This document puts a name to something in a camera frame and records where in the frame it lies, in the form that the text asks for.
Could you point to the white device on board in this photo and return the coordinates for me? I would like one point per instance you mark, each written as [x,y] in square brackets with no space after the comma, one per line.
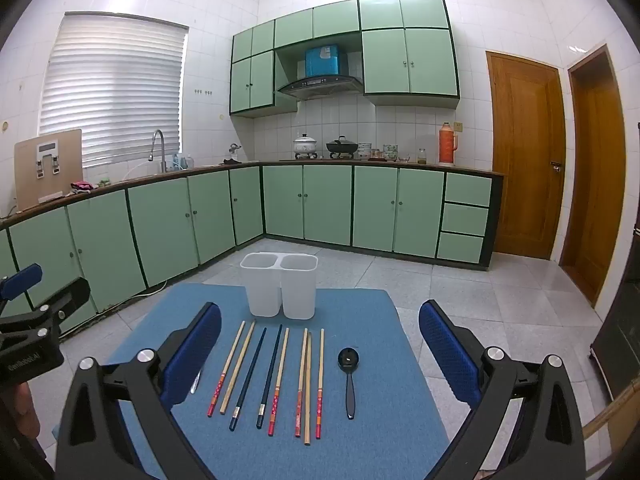
[48,150]

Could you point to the blue hood chimney cover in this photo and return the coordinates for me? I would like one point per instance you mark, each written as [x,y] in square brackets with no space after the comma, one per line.
[325,62]

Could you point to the blue table mat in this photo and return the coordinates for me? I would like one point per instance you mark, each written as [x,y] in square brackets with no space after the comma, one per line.
[380,360]

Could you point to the person's left hand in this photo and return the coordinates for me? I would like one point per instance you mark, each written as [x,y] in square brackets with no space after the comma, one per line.
[25,410]

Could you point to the bottles beside sink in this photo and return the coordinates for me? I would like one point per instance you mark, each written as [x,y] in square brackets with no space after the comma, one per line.
[182,161]

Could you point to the green base cabinets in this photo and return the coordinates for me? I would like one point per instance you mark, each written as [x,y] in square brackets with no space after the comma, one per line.
[325,205]

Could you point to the glass jar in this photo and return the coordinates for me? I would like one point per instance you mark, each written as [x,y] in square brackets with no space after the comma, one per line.
[422,157]

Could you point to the green wall cabinets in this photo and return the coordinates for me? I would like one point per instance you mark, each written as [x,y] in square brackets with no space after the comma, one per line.
[410,60]

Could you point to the light wooden bar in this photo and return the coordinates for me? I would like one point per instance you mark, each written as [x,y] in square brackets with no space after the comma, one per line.
[615,407]

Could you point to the black plastic spoon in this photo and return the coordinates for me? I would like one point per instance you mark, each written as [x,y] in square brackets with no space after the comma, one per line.
[348,357]

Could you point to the dark blue chopstick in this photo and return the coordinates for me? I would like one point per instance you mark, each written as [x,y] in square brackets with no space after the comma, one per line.
[270,375]
[248,379]

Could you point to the pink cloth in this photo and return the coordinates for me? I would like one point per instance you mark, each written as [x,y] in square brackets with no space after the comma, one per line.
[82,186]

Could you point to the light wooden board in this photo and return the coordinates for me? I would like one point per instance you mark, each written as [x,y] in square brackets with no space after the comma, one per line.
[30,185]

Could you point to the stack of white bowls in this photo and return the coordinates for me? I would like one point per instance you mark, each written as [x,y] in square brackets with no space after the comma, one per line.
[364,151]

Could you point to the steel kitchen faucet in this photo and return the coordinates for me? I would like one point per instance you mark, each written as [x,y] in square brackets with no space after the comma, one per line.
[161,150]

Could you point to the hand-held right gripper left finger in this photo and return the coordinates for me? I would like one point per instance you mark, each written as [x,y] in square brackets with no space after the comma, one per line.
[195,355]

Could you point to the white window blind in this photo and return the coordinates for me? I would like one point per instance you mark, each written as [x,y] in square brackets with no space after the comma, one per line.
[115,90]

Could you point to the black cabinet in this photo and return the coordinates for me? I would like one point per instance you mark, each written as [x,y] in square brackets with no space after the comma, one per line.
[620,340]

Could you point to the black range hood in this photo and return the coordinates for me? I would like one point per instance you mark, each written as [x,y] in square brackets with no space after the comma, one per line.
[320,87]

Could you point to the black wok with lid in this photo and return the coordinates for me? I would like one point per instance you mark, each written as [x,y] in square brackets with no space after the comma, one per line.
[342,147]

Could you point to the white lidded pot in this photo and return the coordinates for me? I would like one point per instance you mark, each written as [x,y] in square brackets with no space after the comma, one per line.
[306,145]

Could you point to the patterned bowls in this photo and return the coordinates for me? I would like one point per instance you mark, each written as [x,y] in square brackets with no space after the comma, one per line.
[390,152]

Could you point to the green drawer front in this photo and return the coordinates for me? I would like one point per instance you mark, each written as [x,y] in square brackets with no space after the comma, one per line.
[467,189]
[461,247]
[464,219]

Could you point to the wooden door with frame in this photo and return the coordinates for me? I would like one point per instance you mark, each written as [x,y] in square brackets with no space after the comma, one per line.
[595,185]

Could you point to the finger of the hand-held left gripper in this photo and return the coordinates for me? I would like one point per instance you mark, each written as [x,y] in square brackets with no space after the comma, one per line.
[22,277]
[70,295]

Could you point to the orange thermos flask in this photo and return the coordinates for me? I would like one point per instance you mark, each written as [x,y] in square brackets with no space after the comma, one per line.
[447,145]

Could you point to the white two-compartment utensil holder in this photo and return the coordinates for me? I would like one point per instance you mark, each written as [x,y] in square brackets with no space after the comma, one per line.
[295,290]

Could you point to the metal spoon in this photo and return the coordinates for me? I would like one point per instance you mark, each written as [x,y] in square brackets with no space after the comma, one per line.
[194,385]

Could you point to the closed wooden door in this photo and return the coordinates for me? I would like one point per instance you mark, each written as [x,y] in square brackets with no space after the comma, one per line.
[525,160]

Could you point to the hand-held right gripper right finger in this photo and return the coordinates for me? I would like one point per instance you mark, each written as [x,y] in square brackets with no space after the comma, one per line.
[447,355]

